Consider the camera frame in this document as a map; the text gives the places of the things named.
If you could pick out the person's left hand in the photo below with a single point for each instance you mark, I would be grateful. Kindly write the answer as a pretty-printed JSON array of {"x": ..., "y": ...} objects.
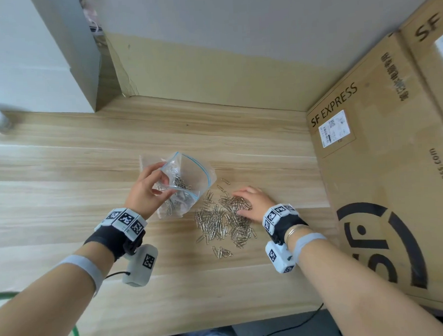
[{"x": 143, "y": 196}]

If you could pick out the person's right hand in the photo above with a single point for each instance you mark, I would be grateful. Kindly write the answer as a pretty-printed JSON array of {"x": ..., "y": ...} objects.
[{"x": 258, "y": 206}]

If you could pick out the gathered bunch of paper clips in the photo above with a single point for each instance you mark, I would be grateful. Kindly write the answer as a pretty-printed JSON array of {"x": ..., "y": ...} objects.
[{"x": 179, "y": 185}]

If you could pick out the pile of silver paper clips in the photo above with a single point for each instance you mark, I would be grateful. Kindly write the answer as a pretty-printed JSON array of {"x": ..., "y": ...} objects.
[{"x": 217, "y": 222}]

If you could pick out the clear zip plastic bag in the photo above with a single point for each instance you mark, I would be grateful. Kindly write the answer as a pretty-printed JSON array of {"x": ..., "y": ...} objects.
[{"x": 195, "y": 171}]

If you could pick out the person's right forearm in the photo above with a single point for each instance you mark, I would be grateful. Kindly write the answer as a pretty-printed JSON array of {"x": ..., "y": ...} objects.
[{"x": 361, "y": 299}]

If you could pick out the person's left forearm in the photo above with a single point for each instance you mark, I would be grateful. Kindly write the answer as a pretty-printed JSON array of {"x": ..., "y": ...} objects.
[{"x": 37, "y": 320}]

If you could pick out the right marker wristband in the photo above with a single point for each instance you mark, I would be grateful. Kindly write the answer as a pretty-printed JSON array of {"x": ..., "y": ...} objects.
[{"x": 277, "y": 213}]

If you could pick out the marker wristband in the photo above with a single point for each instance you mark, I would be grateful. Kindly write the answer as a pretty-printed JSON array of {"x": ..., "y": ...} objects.
[
  {"x": 277, "y": 213},
  {"x": 126, "y": 219}
]

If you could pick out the left marker wristband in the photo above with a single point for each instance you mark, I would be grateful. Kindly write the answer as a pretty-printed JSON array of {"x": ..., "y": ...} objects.
[{"x": 126, "y": 219}]

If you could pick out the light wooden table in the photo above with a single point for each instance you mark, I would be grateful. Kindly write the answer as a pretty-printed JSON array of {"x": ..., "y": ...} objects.
[{"x": 58, "y": 163}]

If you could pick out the white shipping label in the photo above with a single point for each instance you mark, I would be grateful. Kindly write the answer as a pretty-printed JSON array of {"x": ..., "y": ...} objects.
[{"x": 334, "y": 128}]

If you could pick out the large cardboard box round logo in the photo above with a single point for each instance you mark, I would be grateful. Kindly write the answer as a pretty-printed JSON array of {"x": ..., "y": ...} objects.
[{"x": 384, "y": 172}]

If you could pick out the tan cardboard back panel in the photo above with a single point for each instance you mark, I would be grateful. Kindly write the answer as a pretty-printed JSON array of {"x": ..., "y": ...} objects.
[{"x": 220, "y": 80}]

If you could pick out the white cabinet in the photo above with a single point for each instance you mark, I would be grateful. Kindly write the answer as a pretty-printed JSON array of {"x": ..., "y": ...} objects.
[{"x": 26, "y": 54}]

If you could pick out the plain brown cardboard box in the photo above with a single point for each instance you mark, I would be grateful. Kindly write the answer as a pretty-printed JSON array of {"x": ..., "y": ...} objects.
[{"x": 425, "y": 57}]

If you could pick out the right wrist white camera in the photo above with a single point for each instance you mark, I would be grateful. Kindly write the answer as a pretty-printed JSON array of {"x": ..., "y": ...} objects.
[{"x": 280, "y": 257}]

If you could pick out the wrist white camera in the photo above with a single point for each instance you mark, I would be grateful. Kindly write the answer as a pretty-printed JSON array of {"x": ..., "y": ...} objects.
[
  {"x": 280, "y": 257},
  {"x": 141, "y": 266}
]

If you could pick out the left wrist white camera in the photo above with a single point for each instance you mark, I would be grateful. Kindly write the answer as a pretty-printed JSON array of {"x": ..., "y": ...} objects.
[{"x": 141, "y": 266}]

